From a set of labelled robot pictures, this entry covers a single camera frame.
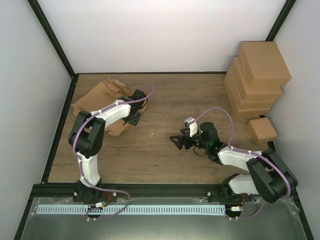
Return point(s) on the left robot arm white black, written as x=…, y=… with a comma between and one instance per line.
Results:
x=87, y=134

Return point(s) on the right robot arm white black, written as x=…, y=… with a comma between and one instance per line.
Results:
x=269, y=177

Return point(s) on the bottom folded cardboard box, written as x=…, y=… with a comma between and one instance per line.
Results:
x=248, y=109

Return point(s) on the stack of flat cardboard blanks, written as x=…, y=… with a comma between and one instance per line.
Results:
x=102, y=95

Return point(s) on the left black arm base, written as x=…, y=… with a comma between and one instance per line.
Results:
x=89, y=195

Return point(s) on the top folded cardboard box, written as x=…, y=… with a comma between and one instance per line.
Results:
x=263, y=64

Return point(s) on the folded cardboard box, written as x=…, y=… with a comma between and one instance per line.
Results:
x=248, y=109
x=263, y=64
x=243, y=91
x=237, y=103

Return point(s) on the clear acrylic plate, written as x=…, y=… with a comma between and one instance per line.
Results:
x=260, y=221

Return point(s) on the light blue slotted cable duct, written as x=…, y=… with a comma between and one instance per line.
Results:
x=65, y=209

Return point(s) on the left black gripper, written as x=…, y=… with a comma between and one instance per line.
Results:
x=134, y=121

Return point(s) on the brown cardboard box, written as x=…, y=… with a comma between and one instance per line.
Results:
x=261, y=130

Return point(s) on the black aluminium frame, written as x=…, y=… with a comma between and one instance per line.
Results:
x=44, y=189

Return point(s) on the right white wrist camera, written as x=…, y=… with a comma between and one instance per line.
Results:
x=191, y=124

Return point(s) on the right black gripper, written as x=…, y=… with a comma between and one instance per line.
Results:
x=181, y=138

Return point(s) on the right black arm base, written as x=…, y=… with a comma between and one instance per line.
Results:
x=222, y=193

